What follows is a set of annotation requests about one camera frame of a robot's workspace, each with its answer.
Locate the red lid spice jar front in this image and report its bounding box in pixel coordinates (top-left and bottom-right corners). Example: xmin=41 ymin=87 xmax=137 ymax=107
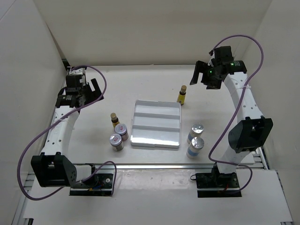
xmin=110 ymin=134 xmax=124 ymax=151

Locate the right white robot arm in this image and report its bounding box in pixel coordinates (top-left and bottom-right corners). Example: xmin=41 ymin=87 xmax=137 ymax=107
xmin=190 ymin=60 xmax=273 ymax=188

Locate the red lid spice jar rear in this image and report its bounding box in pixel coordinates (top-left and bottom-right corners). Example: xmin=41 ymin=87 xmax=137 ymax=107
xmin=114 ymin=123 xmax=128 ymax=141

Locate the white divided tray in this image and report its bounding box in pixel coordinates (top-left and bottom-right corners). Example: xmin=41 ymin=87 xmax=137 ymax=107
xmin=130 ymin=100 xmax=181 ymax=149

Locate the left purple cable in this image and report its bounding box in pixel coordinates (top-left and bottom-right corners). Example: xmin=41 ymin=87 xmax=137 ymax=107
xmin=16 ymin=65 xmax=117 ymax=201

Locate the blue label jar front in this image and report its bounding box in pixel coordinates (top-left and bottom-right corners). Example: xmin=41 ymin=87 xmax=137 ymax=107
xmin=186 ymin=137 xmax=204 ymax=158

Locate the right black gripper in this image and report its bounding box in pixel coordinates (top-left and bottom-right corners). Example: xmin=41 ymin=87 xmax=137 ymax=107
xmin=189 ymin=61 xmax=222 ymax=90

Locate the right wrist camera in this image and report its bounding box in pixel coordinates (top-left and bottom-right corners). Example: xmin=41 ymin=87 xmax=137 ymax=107
xmin=214 ymin=46 xmax=234 ymax=63

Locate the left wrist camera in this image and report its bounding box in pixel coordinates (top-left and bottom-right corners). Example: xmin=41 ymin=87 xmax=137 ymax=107
xmin=68 ymin=67 xmax=85 ymax=76

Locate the blue label jar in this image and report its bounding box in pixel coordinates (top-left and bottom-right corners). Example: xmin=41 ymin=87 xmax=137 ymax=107
xmin=186 ymin=137 xmax=204 ymax=158
xmin=187 ymin=123 xmax=204 ymax=144

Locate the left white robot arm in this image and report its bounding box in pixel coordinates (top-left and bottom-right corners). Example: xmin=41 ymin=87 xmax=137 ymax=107
xmin=31 ymin=69 xmax=101 ymax=188

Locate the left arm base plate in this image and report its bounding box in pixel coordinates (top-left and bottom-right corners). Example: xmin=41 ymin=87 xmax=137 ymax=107
xmin=69 ymin=172 xmax=115 ymax=196

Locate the blue label jar rear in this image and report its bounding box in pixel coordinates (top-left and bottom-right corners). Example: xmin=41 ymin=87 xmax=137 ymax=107
xmin=187 ymin=123 xmax=204 ymax=144

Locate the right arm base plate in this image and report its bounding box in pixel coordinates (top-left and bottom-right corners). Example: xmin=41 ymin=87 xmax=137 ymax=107
xmin=195 ymin=172 xmax=242 ymax=198

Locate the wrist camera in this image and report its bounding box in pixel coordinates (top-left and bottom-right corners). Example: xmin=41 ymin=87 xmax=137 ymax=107
xmin=214 ymin=46 xmax=234 ymax=63
xmin=68 ymin=67 xmax=85 ymax=76

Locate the yellow bottle near left arm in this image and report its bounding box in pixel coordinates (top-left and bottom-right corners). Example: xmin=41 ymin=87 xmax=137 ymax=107
xmin=110 ymin=112 xmax=120 ymax=127

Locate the red lid spice jar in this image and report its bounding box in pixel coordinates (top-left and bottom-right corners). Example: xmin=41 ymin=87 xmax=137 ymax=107
xmin=110 ymin=134 xmax=124 ymax=151
xmin=114 ymin=123 xmax=128 ymax=141

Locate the yellow bottle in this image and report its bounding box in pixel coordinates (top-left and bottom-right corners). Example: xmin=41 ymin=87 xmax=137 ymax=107
xmin=177 ymin=85 xmax=187 ymax=105

